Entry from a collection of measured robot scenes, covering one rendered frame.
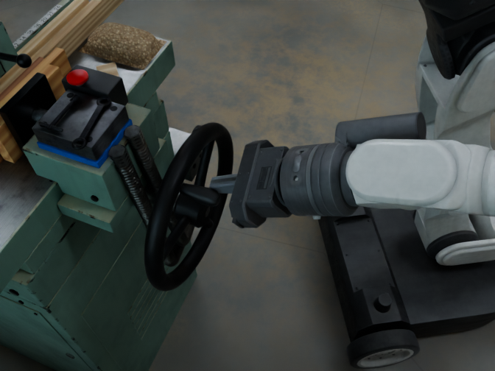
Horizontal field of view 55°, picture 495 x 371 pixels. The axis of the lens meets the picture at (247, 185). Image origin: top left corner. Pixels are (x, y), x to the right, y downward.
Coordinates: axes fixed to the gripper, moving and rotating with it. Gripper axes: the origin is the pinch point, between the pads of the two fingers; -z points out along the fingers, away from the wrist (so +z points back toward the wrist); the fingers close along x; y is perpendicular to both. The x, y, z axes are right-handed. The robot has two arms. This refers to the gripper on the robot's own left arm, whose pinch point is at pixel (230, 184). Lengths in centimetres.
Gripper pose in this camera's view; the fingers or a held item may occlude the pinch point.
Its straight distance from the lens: 66.5
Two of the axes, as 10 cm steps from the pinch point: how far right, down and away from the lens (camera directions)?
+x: 2.4, -9.0, 3.7
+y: -5.5, -4.4, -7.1
